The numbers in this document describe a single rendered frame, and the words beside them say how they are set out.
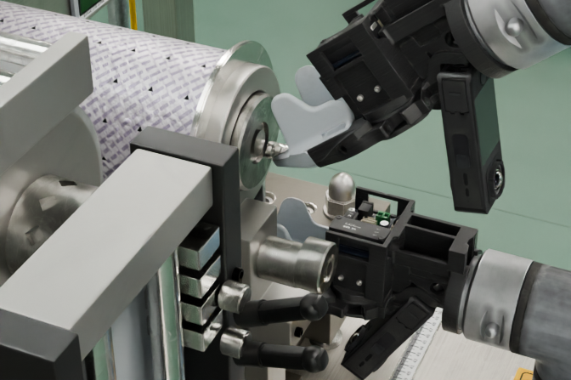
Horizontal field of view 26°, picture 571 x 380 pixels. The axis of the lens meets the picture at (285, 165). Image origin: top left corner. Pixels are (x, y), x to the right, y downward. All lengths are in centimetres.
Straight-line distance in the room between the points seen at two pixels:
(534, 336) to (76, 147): 41
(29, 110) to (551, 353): 51
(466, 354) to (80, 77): 71
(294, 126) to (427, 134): 238
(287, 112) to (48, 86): 31
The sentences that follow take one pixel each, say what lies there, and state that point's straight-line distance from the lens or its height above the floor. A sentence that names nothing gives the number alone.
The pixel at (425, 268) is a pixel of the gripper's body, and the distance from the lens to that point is 100.
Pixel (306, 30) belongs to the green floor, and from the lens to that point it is 376.
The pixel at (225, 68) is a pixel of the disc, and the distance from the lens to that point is 90.
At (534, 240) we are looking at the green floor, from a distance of 294.
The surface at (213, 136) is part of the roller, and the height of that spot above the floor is 128.
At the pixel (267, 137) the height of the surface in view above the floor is 125.
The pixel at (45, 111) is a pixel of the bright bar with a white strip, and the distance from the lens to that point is 63.
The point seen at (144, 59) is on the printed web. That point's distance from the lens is 92.
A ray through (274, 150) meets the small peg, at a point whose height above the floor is 124.
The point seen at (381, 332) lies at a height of 106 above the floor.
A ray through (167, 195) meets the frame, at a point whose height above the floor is 144.
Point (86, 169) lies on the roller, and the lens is 75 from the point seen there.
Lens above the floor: 176
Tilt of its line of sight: 34 degrees down
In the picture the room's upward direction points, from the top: straight up
